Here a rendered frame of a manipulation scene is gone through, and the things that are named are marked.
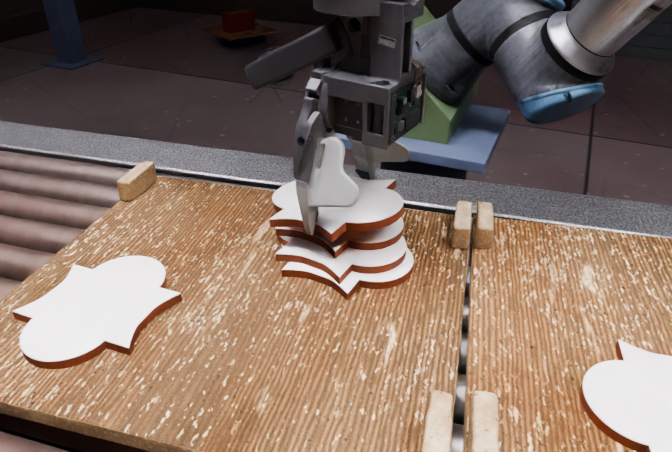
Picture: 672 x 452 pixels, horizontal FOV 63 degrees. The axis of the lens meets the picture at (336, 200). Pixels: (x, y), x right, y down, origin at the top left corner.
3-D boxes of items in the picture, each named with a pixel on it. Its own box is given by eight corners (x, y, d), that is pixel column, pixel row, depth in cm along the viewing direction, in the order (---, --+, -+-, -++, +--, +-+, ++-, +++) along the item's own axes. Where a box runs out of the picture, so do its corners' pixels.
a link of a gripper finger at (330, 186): (337, 252, 46) (363, 144, 45) (281, 231, 49) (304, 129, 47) (354, 249, 49) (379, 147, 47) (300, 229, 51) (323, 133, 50)
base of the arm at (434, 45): (419, 30, 105) (460, -7, 99) (467, 92, 105) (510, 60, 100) (391, 43, 93) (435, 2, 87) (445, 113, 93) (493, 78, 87)
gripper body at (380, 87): (383, 159, 45) (391, 5, 39) (298, 136, 49) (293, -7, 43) (423, 128, 50) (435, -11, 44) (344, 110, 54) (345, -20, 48)
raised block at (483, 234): (473, 219, 62) (477, 198, 60) (490, 221, 61) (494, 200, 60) (472, 249, 57) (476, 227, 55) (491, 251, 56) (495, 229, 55)
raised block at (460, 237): (454, 219, 62) (456, 198, 60) (470, 221, 61) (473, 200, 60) (449, 248, 57) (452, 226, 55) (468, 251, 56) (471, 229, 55)
